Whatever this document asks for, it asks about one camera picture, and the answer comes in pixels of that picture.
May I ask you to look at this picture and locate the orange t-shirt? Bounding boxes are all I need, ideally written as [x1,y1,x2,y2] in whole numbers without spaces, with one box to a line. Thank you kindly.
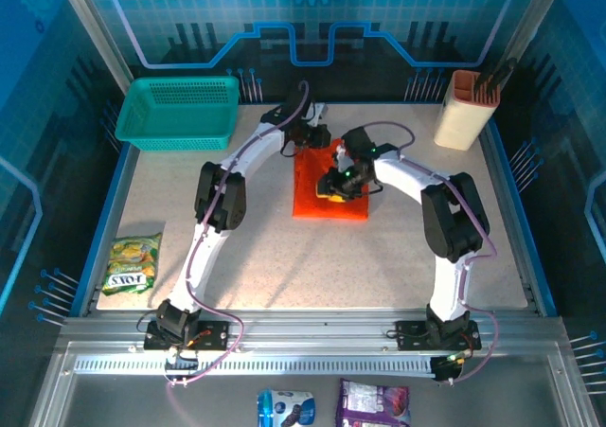
[292,137,370,222]

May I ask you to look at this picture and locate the beige utensil holder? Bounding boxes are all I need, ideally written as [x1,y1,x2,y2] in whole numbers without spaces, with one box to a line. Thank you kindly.
[434,69,502,152]

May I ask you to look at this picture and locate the teal plastic basket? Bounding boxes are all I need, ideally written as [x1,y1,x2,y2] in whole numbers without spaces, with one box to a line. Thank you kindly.
[114,76,241,152]

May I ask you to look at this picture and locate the black right controller board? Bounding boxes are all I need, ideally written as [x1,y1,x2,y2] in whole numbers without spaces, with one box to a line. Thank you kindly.
[429,350,474,384]

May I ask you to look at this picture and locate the green yellow candy bag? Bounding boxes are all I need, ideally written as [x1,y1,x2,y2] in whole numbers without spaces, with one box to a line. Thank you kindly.
[102,231,164,297]

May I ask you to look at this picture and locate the purple snack packet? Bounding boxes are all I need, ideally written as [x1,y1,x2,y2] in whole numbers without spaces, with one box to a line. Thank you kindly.
[334,378,412,427]

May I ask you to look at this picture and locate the blue white snack packet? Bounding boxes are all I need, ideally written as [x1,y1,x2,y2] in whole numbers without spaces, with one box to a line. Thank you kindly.
[257,388,317,427]

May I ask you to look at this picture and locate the grey metal shelf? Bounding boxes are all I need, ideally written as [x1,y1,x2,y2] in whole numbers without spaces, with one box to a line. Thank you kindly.
[27,341,602,427]

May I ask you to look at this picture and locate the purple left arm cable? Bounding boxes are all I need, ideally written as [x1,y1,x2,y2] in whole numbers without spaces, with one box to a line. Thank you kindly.
[163,80,312,390]

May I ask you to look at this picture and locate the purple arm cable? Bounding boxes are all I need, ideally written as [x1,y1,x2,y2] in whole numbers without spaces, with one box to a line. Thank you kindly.
[348,121,501,385]
[163,80,312,390]

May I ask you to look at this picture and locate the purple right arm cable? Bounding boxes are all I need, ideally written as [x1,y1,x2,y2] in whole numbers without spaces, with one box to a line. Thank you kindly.
[348,121,501,385]

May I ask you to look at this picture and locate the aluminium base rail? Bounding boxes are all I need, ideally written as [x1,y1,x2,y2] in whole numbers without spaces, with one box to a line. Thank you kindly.
[56,307,569,352]

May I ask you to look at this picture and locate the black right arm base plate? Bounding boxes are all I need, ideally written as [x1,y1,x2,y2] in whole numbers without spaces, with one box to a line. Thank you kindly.
[395,319,483,351]

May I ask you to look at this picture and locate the slotted metal cable duct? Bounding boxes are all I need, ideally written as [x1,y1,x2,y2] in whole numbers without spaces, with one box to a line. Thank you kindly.
[74,356,437,377]

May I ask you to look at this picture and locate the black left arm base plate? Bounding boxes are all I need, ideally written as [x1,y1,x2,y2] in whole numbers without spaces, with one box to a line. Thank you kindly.
[143,320,231,351]

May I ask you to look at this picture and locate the aluminium frame post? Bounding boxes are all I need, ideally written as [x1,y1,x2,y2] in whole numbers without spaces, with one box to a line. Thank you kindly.
[501,0,569,85]
[51,0,138,95]

